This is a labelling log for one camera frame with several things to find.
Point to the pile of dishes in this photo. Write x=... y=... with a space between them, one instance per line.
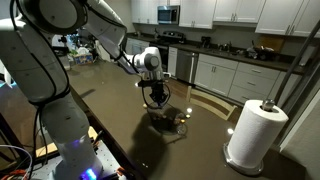
x=261 y=51

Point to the stainless steel dishwasher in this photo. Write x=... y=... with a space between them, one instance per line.
x=186 y=66

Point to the black coffee maker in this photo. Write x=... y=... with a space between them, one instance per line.
x=205 y=41

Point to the steel microwave oven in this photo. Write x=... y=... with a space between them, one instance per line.
x=168 y=15

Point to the black camera on tripod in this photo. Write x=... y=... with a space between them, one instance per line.
x=63 y=41

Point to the dark diagonal metal pole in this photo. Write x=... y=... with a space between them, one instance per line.
x=296 y=60

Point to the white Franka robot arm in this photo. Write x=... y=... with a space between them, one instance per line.
x=33 y=66

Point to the narrow white cabinet panel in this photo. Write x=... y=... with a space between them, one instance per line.
x=172 y=61

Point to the small white food piece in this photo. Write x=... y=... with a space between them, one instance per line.
x=188 y=116

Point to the white paper towel roll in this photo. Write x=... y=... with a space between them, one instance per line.
x=256 y=133

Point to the tissue box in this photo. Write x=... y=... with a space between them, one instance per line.
x=83 y=59

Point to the metal paper towel holder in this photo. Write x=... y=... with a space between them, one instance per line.
x=268 y=105

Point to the white upper kitchen cabinets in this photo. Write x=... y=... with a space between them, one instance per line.
x=276 y=15

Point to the clear plastic jar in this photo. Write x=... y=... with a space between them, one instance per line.
x=65 y=62

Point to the black kitchen stove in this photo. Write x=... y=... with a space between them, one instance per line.
x=173 y=37

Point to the white kitchen cabinets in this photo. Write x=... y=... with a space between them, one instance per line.
x=233 y=78
x=276 y=15

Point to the brown cutting board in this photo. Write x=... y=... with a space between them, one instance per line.
x=271 y=41

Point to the white wooden chair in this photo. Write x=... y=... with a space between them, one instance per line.
x=230 y=112

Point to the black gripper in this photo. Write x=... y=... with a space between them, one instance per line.
x=157 y=90

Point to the white lower kitchen cabinets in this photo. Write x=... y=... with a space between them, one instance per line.
x=233 y=78

